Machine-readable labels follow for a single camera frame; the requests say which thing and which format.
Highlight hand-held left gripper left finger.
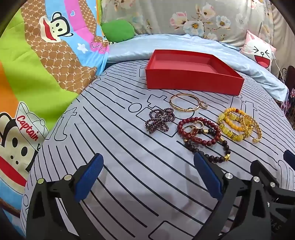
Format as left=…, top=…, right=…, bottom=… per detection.
left=26, top=153, right=104, bottom=240

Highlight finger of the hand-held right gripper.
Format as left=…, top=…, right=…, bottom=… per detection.
left=250, top=159, right=281, bottom=195
left=283, top=150, right=295, bottom=169

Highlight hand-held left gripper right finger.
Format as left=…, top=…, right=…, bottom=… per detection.
left=194, top=152, right=272, bottom=240

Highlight dark bead bracelet gold charms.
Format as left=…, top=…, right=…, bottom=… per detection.
left=184, top=128, right=231, bottom=164

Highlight translucent yellow bead bracelet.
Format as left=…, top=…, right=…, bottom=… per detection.
left=218, top=113, right=245, bottom=142

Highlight gold chain bracelet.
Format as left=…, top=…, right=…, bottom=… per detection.
left=240, top=114, right=263, bottom=143

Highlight red bead bracelet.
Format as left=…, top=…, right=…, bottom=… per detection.
left=177, top=117, right=222, bottom=146

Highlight orange-yellow bead bracelet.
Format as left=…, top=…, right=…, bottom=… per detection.
left=222, top=108, right=246, bottom=127

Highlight gold bangle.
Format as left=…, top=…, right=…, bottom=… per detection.
left=170, top=93, right=200, bottom=113

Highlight dark garnet small-bead bracelet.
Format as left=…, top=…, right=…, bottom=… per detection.
left=145, top=108, right=176, bottom=132

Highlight red cardboard box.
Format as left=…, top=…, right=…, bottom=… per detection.
left=145, top=49, right=245, bottom=95

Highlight pink floral cloth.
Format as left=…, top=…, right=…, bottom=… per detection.
left=283, top=87, right=295, bottom=117

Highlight black metal headboard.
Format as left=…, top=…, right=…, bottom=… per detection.
left=278, top=65, right=292, bottom=82

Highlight pink cartoon face cushion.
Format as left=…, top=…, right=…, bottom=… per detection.
left=240, top=30, right=277, bottom=68

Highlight cartoon monkey blanket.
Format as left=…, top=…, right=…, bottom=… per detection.
left=0, top=0, right=110, bottom=222

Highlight light blue quilt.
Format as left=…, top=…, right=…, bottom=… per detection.
left=107, top=33, right=288, bottom=103

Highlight green pillow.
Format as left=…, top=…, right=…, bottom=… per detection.
left=101, top=20, right=135, bottom=43

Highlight white cable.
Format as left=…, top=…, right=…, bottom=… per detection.
left=265, top=21, right=285, bottom=80

